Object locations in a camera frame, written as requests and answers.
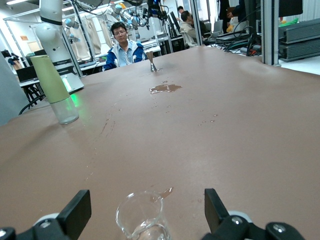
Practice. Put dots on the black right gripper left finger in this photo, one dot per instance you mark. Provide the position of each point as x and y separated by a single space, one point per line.
72 212

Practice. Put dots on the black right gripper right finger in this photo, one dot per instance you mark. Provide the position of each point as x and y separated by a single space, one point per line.
217 212

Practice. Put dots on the clear glass measuring cup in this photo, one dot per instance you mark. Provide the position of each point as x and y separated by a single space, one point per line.
143 220

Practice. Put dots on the steel double jigger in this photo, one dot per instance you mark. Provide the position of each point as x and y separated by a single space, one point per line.
151 61

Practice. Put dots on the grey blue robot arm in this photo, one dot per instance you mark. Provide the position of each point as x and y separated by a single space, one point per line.
120 12

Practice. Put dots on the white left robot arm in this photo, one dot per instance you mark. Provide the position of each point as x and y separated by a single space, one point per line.
51 32

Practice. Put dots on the green sleeved glass bottle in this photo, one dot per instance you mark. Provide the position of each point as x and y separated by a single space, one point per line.
51 80

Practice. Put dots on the spilled liquid puddle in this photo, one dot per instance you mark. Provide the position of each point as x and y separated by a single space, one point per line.
165 88

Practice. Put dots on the black laptop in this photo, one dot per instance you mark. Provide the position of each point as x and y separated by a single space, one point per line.
26 73

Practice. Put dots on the man in blue jacket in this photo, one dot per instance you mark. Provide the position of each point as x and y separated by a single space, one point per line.
125 53

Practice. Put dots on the seated person white jacket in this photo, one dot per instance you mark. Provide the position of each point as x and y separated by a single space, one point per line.
188 30

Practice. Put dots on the stacked black metal profiles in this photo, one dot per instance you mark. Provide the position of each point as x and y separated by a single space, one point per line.
300 40

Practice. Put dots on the green plush toy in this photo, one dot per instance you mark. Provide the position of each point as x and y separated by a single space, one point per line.
290 23

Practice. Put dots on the standing person dark clothes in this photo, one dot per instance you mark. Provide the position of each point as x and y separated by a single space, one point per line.
236 10

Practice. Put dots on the person with black hair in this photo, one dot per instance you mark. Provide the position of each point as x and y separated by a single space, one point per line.
181 11

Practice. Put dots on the aluminium frame post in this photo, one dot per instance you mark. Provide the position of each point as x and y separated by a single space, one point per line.
270 32

